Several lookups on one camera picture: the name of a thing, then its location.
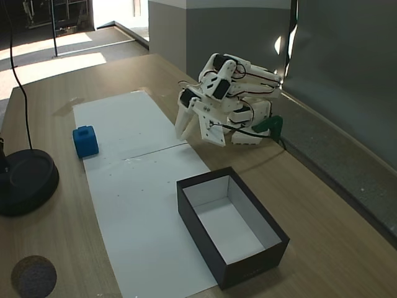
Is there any black lamp cable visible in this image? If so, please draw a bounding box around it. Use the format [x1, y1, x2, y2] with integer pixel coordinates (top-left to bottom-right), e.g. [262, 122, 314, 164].
[4, 0, 33, 151]

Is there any clear tape strip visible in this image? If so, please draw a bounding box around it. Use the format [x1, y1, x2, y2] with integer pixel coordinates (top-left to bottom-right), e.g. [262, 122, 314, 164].
[51, 97, 85, 117]

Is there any dark brown open box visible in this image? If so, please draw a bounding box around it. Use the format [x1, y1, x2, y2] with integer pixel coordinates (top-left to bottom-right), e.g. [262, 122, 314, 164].
[176, 166, 291, 291]

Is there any black round lamp base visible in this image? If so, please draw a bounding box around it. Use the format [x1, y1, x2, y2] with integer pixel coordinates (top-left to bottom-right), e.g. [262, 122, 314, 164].
[0, 136, 60, 217]

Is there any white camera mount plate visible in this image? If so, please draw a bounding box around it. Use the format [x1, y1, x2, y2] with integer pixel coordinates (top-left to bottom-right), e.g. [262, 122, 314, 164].
[197, 112, 226, 147]

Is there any white paper sheet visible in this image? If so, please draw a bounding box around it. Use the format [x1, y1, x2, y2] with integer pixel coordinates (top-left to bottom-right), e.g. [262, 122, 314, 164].
[83, 144, 220, 298]
[73, 91, 189, 163]

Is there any round table cable grommet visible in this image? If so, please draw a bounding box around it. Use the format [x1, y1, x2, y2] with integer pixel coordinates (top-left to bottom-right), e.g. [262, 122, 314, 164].
[11, 255, 58, 298]

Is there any black camera cable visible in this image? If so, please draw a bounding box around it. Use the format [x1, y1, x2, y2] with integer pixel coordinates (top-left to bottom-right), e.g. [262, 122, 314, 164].
[209, 122, 290, 150]

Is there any blue cube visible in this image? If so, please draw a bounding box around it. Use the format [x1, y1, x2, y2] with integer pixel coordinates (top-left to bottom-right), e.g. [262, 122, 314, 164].
[73, 125, 100, 159]

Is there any black metal pole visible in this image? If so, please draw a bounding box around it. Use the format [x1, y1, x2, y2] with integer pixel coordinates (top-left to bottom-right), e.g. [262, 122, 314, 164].
[50, 0, 60, 59]

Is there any green table clamp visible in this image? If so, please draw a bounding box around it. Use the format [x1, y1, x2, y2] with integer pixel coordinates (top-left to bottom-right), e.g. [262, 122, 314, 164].
[251, 115, 285, 139]

